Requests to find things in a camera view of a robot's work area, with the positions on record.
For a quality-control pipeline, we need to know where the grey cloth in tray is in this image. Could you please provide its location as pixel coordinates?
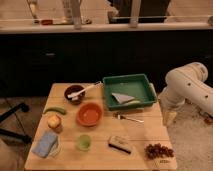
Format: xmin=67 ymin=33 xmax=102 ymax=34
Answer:
xmin=112 ymin=93 xmax=134 ymax=104

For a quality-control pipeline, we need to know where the bunch of red grapes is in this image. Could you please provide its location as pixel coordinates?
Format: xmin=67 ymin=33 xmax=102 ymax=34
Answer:
xmin=145 ymin=143 xmax=174 ymax=159

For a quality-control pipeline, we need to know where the blue sponge cloth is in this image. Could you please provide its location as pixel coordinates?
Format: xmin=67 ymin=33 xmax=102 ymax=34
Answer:
xmin=32 ymin=131 xmax=58 ymax=158

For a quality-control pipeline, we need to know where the dark brown bowl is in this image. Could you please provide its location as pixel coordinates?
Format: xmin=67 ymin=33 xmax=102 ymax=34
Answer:
xmin=64 ymin=84 xmax=85 ymax=105

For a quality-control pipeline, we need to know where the green plastic cup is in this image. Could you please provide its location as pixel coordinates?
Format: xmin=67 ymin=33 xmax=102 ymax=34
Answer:
xmin=77 ymin=134 xmax=91 ymax=151

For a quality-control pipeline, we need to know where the wooden table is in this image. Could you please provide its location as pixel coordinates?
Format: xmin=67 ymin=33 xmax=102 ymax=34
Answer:
xmin=25 ymin=83 xmax=177 ymax=171

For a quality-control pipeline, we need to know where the silver fork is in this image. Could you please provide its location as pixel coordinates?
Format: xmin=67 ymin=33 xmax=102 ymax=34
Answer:
xmin=114 ymin=114 xmax=144 ymax=123

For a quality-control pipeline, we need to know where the orange red bowl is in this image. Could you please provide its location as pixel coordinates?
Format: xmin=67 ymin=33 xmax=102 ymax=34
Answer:
xmin=76 ymin=103 xmax=103 ymax=126

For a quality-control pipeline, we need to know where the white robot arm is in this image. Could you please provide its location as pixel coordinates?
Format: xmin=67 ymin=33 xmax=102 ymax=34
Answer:
xmin=158 ymin=62 xmax=213 ymax=126

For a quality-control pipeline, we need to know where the green plastic tray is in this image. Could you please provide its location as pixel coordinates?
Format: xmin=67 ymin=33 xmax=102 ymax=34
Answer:
xmin=103 ymin=74 xmax=157 ymax=111

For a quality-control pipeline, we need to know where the yellow apple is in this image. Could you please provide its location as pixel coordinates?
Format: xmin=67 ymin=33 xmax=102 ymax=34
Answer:
xmin=47 ymin=115 xmax=61 ymax=129

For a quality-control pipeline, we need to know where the black chair base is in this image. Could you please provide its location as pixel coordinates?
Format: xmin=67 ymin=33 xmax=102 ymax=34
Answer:
xmin=0 ymin=103 xmax=32 ymax=144

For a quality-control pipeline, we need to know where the small red dish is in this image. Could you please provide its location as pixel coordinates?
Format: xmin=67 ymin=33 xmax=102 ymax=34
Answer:
xmin=41 ymin=19 xmax=53 ymax=25

